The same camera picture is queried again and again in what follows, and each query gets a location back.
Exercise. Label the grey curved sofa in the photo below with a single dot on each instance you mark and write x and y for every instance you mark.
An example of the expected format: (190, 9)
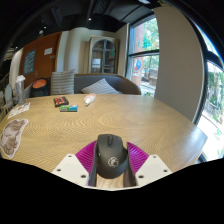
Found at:
(126, 85)

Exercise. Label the pink and white plastic packet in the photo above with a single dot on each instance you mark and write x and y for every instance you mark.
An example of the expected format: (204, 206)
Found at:
(89, 99)

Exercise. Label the black-framed window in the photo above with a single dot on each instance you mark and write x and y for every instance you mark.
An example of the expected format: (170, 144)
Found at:
(213, 106)
(145, 56)

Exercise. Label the orange-topped black side table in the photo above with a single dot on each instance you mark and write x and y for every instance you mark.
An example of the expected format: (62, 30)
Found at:
(40, 84)

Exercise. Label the white sticker sheet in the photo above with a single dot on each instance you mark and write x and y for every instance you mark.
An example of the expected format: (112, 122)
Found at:
(19, 110)

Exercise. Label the striped grey cushion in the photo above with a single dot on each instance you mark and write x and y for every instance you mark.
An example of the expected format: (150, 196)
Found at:
(100, 87)

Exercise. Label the blue wall poster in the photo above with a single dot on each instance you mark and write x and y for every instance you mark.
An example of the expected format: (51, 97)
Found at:
(29, 62)

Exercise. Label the cat-shaped mouse pad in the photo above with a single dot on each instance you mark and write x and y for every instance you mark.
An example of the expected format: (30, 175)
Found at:
(11, 138)

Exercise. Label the arched glass-door cabinet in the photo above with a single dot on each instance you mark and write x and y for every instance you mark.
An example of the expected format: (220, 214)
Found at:
(103, 56)

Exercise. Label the group of white oval-back chairs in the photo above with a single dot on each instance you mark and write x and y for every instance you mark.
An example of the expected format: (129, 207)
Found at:
(7, 96)

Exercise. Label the black and red box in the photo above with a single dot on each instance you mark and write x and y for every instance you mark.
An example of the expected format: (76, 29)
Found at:
(61, 101)

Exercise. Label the white door sign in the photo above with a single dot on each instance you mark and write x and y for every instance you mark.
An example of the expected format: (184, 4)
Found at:
(48, 51)

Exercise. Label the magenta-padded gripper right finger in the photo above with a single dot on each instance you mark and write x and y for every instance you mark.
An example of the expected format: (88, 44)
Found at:
(151, 166)

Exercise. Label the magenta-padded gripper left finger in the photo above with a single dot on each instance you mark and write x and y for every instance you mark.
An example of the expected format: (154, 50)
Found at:
(71, 166)

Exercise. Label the black computer mouse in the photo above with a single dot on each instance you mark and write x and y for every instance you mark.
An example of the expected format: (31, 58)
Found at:
(111, 156)

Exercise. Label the green and blue pack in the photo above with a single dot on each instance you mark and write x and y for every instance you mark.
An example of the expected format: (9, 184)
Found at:
(68, 108)

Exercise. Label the striped square cushion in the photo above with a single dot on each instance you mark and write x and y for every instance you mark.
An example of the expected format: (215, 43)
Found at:
(62, 82)

